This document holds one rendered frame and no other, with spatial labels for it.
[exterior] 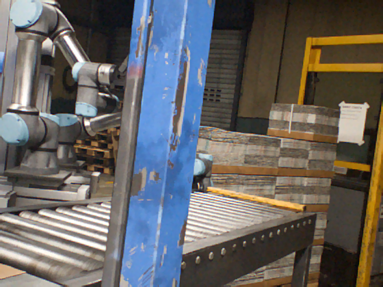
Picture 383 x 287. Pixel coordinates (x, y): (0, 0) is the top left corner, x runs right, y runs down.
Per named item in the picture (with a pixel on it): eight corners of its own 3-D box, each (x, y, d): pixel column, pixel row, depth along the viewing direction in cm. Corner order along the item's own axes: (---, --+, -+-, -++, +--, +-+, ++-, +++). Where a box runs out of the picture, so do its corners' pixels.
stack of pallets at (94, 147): (109, 165, 1045) (117, 102, 1038) (149, 173, 1004) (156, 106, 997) (66, 167, 925) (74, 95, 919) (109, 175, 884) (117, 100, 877)
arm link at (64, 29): (46, 24, 210) (107, 121, 200) (29, 18, 200) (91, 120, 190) (65, 5, 206) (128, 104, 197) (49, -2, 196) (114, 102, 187)
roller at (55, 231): (7, 229, 134) (9, 210, 134) (155, 275, 111) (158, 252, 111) (-9, 231, 130) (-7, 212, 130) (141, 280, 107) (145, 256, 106)
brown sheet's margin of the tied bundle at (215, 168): (187, 167, 281) (188, 160, 280) (225, 169, 299) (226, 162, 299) (206, 172, 269) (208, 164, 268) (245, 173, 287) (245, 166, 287)
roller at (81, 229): (27, 227, 140) (29, 208, 140) (172, 270, 117) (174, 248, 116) (11, 229, 136) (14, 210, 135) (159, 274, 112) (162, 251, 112)
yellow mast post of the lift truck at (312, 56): (275, 258, 409) (306, 37, 400) (283, 257, 415) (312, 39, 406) (285, 262, 402) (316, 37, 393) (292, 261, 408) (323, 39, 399)
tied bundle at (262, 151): (199, 165, 317) (204, 128, 316) (232, 167, 336) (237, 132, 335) (243, 175, 288) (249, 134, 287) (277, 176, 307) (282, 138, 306)
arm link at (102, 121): (57, 119, 262) (155, 91, 247) (71, 120, 276) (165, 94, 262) (61, 142, 261) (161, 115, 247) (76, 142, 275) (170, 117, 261)
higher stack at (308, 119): (245, 285, 360) (269, 102, 353) (273, 281, 380) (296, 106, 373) (290, 305, 331) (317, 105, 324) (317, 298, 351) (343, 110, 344)
